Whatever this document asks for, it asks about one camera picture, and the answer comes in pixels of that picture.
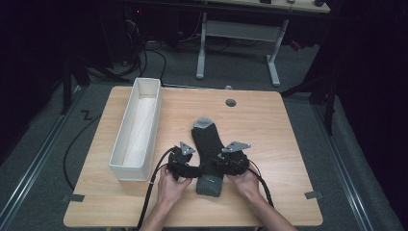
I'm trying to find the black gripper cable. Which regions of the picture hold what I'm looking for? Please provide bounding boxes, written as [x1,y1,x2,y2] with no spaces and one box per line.
[246,167,275,208]
[137,146,177,230]

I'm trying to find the grey tape piece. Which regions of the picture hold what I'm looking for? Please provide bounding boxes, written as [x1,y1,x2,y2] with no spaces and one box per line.
[303,191,324,200]
[62,193,86,204]

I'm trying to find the metal floor rail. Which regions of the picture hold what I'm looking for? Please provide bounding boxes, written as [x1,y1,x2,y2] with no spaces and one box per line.
[0,86,85,223]
[311,104,375,231]

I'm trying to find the grey and black sock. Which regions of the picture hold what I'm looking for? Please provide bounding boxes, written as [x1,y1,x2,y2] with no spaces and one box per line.
[191,116,226,198]

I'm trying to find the black metal stand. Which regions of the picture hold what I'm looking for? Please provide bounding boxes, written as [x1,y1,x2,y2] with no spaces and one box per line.
[60,54,92,116]
[281,71,339,136]

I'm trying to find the black floor cable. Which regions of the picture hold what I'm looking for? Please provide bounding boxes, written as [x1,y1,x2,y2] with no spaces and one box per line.
[63,115,102,191]

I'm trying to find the black cable bundle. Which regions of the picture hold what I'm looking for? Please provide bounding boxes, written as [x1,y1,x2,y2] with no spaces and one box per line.
[123,17,168,88]

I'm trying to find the person's right hand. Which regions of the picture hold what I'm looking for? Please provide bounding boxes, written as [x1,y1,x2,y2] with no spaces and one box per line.
[225,167,262,201]

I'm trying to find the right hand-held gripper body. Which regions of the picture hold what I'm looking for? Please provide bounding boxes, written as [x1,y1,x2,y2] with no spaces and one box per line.
[217,141,252,177]

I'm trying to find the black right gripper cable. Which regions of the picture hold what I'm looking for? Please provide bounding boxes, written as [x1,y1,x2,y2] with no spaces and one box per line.
[246,167,275,208]

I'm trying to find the person's left hand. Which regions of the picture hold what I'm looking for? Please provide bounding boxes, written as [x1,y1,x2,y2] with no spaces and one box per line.
[157,166,193,206]

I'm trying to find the wooden desk with white frame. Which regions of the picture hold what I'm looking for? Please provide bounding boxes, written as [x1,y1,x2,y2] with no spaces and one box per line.
[195,0,331,88]

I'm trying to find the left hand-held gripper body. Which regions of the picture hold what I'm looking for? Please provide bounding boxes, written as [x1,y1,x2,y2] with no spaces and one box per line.
[166,141,197,181]

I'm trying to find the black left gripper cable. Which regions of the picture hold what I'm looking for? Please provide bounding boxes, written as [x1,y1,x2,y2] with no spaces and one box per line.
[137,146,177,230]

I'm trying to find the white rectangular box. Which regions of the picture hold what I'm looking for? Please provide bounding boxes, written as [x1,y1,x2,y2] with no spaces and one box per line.
[108,77,163,182]

